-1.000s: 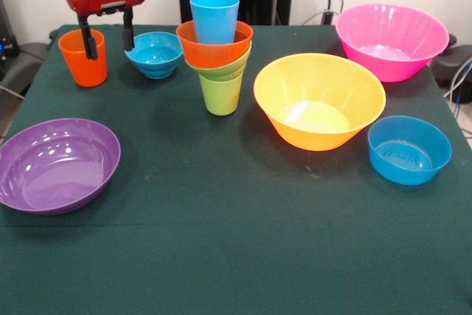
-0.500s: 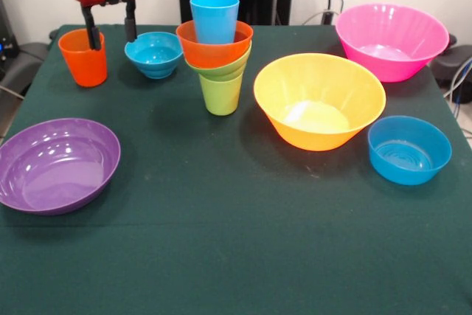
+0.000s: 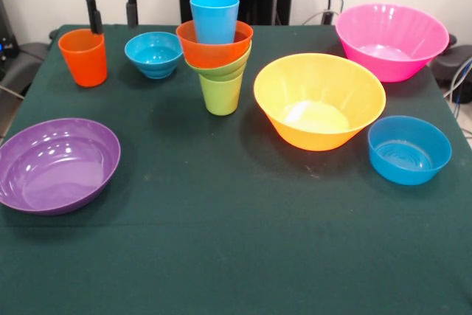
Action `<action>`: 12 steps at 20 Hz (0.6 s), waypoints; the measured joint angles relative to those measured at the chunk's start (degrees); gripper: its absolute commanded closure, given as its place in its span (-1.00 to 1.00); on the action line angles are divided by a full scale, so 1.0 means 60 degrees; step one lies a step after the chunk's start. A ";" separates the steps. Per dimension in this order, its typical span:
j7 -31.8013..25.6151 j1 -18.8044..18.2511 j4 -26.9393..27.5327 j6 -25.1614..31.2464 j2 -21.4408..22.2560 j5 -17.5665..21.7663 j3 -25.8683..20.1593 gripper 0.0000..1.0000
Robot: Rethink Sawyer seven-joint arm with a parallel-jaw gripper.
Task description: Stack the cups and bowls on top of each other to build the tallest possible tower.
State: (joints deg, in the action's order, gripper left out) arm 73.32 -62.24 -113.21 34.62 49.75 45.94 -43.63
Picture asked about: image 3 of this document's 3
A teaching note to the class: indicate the black computer case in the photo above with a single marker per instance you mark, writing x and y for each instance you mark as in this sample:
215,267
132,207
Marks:
7,42

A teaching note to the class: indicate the black equipment base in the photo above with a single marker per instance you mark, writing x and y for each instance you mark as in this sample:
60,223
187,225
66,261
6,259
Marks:
455,62

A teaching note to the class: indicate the green plastic cup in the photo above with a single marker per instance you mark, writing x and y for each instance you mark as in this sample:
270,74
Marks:
221,97

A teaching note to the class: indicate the light blue stepped bowl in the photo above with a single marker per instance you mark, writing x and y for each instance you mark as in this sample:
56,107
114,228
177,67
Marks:
155,53

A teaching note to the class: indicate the blue plastic cup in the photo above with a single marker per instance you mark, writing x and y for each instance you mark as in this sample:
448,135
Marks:
214,23

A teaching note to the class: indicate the blue round bowl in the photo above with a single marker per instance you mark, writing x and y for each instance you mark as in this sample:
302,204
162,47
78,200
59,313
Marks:
409,160

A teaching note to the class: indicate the large yellow-orange bowl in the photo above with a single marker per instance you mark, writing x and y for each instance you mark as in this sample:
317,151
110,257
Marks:
317,90

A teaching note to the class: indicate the orange round bowl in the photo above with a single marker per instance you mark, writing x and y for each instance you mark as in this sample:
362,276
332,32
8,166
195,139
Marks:
206,57

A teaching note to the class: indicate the orange plastic cup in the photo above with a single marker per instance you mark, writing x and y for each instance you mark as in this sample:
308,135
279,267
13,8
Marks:
86,64

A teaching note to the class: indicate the black power adapter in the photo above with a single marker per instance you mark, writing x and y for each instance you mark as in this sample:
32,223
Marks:
327,17

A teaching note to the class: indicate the dark green tablecloth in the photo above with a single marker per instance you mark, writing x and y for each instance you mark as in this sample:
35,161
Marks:
258,256

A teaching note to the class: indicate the large purple bowl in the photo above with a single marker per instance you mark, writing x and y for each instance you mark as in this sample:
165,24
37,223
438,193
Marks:
55,167

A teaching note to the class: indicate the large pink bowl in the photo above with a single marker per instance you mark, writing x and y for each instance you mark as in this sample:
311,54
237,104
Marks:
391,34

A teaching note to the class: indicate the green stepped bowl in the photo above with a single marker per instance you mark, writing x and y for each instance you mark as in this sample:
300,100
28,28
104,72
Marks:
225,69

